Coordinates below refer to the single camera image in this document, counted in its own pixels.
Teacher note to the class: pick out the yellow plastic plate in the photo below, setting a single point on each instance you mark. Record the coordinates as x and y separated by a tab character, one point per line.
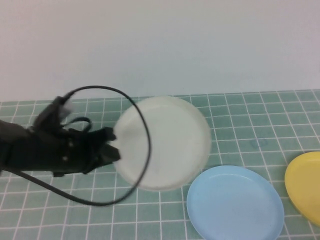
306	187

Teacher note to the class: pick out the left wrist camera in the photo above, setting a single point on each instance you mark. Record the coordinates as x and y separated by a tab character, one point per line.
66	107

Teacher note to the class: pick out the white plastic plate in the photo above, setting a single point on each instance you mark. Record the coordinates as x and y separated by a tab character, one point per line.
175	142

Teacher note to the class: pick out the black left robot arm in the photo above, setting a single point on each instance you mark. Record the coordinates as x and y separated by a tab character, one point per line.
12	147

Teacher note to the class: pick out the green white checked tablecloth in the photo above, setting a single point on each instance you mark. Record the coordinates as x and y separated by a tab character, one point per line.
75	220

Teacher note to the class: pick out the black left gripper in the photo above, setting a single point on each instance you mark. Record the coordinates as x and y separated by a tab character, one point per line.
67	150

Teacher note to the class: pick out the light blue plastic plate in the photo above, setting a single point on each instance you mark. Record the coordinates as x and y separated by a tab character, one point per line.
235	205

